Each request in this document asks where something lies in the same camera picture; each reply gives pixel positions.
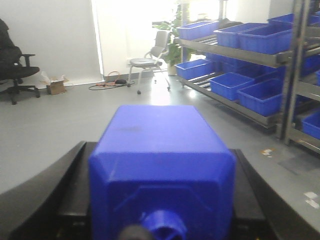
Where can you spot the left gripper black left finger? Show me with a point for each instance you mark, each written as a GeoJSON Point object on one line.
{"type": "Point", "coordinates": [54, 204]}

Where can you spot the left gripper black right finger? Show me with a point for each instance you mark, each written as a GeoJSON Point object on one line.
{"type": "Point", "coordinates": [260, 212]}

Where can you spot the blue bottle part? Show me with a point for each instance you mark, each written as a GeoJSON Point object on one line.
{"type": "Point", "coordinates": [165, 168]}

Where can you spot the blue bin lower rack front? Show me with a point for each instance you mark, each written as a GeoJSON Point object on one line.
{"type": "Point", "coordinates": [264, 98]}

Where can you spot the blue bin rack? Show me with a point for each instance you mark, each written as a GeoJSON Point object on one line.
{"type": "Point", "coordinates": [264, 98]}
{"type": "Point", "coordinates": [268, 39]}
{"type": "Point", "coordinates": [194, 69]}
{"type": "Point", "coordinates": [198, 29]}
{"type": "Point", "coordinates": [228, 84]}

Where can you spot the cardboard box on floor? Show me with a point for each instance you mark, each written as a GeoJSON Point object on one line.
{"type": "Point", "coordinates": [54, 85]}

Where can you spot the blue bin lower rack middle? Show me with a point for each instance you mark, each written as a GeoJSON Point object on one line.
{"type": "Point", "coordinates": [228, 84]}

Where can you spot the distant metal rack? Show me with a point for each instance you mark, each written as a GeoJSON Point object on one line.
{"type": "Point", "coordinates": [298, 96]}

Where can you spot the black office chair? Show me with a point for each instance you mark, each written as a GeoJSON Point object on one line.
{"type": "Point", "coordinates": [15, 65]}

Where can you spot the blue bin lower rack back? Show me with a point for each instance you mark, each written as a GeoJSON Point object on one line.
{"type": "Point", "coordinates": [194, 69]}

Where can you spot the grey folding chair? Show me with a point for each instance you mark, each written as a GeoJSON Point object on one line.
{"type": "Point", "coordinates": [151, 60]}

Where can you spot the blue bin upper rack front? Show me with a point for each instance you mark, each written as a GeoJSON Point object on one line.
{"type": "Point", "coordinates": [268, 39]}

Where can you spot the green potted plant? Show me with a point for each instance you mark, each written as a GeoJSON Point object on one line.
{"type": "Point", "coordinates": [174, 50]}

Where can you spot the blue bin upper rack back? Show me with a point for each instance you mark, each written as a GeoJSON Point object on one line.
{"type": "Point", "coordinates": [198, 29]}

